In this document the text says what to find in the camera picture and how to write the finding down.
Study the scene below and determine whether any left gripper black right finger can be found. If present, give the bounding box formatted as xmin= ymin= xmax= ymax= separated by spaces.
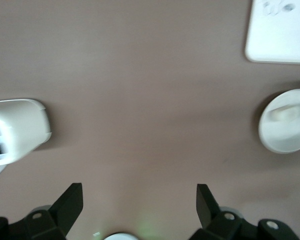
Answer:
xmin=189 ymin=184 xmax=261 ymax=240

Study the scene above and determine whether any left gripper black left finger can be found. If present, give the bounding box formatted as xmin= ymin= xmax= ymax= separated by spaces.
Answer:
xmin=8 ymin=182 xmax=84 ymax=240

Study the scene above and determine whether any cream round plate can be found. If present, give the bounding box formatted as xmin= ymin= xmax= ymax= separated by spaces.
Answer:
xmin=258 ymin=88 xmax=300 ymax=154

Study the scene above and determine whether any cream rabbit print tray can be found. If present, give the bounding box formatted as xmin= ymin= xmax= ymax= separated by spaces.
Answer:
xmin=244 ymin=0 xmax=300 ymax=65

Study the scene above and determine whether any cream two-slot toaster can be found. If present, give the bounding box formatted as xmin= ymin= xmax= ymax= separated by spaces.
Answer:
xmin=0 ymin=98 xmax=52 ymax=168

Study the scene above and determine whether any brown table cover mat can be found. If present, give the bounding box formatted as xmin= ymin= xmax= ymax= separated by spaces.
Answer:
xmin=0 ymin=0 xmax=300 ymax=240

